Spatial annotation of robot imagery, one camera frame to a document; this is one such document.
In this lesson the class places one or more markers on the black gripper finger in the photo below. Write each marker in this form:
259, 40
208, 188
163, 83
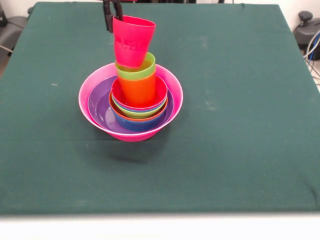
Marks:
108, 17
118, 11

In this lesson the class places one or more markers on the pinkish red cup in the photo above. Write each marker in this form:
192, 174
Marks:
131, 42

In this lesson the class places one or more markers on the green cup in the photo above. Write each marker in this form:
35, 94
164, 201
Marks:
135, 73

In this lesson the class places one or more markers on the small pinkish red bowl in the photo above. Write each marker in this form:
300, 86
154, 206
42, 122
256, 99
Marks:
117, 93

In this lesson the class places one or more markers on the orange cup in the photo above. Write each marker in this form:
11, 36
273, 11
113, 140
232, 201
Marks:
138, 91

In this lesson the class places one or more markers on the purple bowl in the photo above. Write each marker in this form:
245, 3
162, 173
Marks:
97, 105

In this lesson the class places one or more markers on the green bowl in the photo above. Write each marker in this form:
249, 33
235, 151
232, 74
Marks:
136, 115

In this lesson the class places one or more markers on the dark blue bowl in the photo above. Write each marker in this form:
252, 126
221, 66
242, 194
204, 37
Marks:
161, 106

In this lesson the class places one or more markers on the orange bowl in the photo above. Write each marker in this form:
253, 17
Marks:
163, 107

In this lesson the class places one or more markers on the light blue bowl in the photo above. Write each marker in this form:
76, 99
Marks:
137, 126

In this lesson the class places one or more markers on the large pink bowl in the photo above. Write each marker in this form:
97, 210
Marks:
130, 137

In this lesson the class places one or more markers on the dark green tablecloth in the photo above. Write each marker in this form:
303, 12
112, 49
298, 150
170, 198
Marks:
225, 162

